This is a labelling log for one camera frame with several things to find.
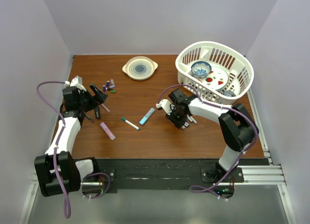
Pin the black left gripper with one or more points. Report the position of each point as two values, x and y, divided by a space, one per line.
100 96

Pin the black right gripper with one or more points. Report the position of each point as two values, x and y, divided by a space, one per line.
178 123

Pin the white marker teal cap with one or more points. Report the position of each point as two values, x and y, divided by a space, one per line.
130 123

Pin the light blue highlighter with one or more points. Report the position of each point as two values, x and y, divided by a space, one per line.
146 116

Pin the lavender highlighter pen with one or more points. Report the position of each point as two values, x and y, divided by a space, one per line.
107 131

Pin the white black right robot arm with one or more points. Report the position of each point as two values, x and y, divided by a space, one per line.
239 130

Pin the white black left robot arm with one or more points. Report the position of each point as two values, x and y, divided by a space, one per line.
56 170

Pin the black purple highlighter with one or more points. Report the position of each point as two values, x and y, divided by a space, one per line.
97 113

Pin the cream plate with spiral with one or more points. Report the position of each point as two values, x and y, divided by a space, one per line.
140 68

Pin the blue white bowl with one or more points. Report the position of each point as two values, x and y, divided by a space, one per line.
201 69

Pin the white plate red shapes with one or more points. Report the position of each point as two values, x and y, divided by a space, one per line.
217 79

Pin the small blue patterned dish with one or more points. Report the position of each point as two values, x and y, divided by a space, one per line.
229 93

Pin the white plastic basket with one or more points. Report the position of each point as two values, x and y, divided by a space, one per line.
239 69

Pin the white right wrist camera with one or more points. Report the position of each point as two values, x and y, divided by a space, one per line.
165 105

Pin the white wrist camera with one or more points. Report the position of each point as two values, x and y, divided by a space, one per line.
165 105
77 82

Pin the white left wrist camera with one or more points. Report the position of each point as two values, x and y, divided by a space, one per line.
77 82

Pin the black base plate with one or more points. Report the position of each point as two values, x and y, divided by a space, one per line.
151 174

